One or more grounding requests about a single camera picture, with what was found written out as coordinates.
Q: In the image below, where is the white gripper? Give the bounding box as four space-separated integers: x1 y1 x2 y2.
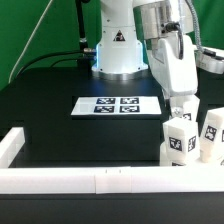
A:
147 34 198 118

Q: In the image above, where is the white marker tag board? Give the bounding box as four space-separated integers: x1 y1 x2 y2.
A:
71 96 161 116

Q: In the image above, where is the white U-shaped fence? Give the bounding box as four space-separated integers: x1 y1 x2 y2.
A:
0 127 224 194

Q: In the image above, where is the black cable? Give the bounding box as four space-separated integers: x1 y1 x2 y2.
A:
15 49 98 78

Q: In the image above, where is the white cable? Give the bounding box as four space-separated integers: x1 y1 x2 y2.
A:
7 0 54 84

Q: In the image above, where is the white round stool seat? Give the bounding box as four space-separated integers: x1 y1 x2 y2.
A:
158 142 224 168

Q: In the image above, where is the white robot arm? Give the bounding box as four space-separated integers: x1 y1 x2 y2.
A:
92 0 224 120

